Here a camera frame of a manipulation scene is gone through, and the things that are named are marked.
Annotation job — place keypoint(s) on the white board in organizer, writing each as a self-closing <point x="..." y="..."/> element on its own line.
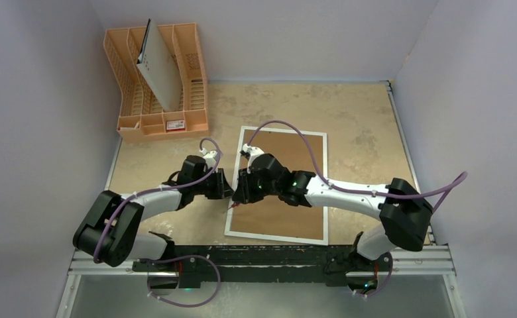
<point x="159" y="69"/>

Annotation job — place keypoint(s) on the blue handled screwdriver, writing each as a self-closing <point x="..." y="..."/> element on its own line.
<point x="233" y="206"/>

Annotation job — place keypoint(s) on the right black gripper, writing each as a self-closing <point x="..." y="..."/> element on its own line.
<point x="248" y="186"/>

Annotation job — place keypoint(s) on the small red white box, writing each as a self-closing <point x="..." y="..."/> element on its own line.
<point x="175" y="126"/>

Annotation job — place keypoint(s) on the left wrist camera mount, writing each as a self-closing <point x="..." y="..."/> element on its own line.
<point x="211" y="157"/>

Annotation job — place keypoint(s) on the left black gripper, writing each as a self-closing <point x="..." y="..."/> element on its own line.
<point x="222" y="187"/>

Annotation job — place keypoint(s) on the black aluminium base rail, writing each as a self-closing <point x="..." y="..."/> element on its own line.
<point x="333" y="265"/>

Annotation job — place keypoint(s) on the orange plastic file organizer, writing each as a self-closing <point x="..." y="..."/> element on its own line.
<point x="142" y="118"/>

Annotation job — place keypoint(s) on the white picture frame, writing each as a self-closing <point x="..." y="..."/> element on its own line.
<point x="271" y="218"/>

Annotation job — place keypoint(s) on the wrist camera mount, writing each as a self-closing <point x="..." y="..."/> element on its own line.
<point x="250" y="152"/>
<point x="211" y="157"/>

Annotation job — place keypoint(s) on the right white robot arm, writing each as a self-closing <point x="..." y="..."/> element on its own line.
<point x="403" y="216"/>

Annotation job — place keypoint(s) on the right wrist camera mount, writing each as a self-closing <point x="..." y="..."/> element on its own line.
<point x="250" y="152"/>

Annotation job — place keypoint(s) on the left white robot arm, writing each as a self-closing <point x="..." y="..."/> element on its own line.
<point x="109" y="231"/>

